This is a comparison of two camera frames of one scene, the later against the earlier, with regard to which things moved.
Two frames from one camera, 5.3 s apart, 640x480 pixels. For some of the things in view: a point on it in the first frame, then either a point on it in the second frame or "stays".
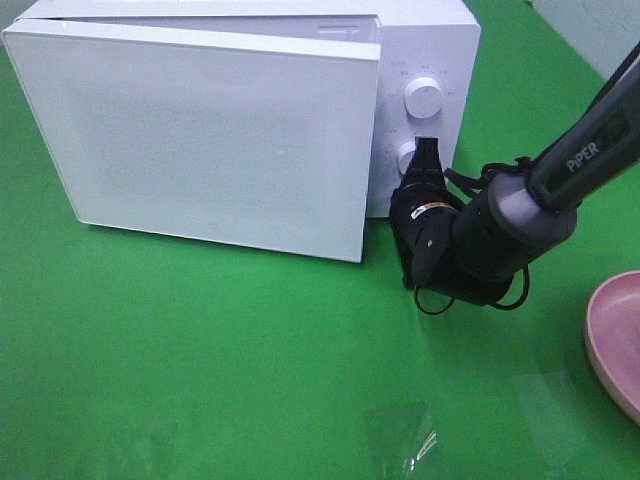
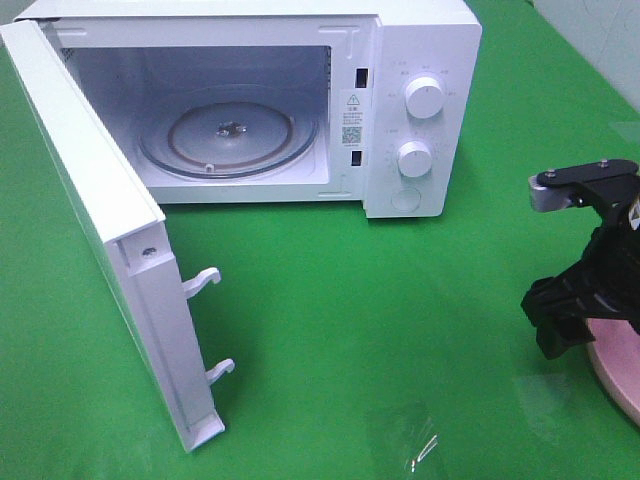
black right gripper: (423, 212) to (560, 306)
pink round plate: (612, 328) stays
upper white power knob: (423, 97) stays
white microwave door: (255, 132) to (128, 226)
